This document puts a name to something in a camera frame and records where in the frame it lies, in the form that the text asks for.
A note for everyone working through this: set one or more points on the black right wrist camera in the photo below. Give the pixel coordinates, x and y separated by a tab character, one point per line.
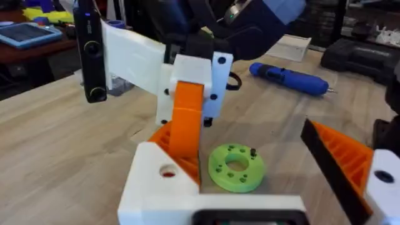
90	47

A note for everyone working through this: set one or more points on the white box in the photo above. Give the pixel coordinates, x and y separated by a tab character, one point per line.
289	47

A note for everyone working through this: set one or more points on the black tool case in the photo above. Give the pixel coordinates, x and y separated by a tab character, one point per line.
356	59

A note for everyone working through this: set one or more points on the blue framed tablet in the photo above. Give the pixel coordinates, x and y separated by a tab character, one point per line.
28	34

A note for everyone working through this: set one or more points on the yellow and blue toy heap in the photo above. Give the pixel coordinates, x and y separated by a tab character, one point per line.
47	14

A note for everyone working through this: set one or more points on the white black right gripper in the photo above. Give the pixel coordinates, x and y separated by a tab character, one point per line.
134	59

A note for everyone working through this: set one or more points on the white orange left gripper right finger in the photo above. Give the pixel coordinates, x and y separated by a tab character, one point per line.
350	165

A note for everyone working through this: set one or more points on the small clear plastic box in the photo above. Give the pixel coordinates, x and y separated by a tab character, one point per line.
120	86

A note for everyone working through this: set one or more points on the bare white left gripper left finger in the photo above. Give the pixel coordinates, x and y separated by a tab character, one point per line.
150	193

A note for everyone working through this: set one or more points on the blue electric screwdriver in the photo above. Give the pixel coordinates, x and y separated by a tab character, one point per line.
290	79

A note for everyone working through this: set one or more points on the green disc with holes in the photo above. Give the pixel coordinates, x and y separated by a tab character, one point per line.
236	179

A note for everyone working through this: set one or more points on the small black screw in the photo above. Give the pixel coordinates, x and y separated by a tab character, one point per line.
253	152

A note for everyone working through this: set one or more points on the orange ribbed wedge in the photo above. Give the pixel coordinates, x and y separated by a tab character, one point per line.
189	169

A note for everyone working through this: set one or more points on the brown side desk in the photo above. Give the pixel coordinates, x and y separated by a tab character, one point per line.
34	51

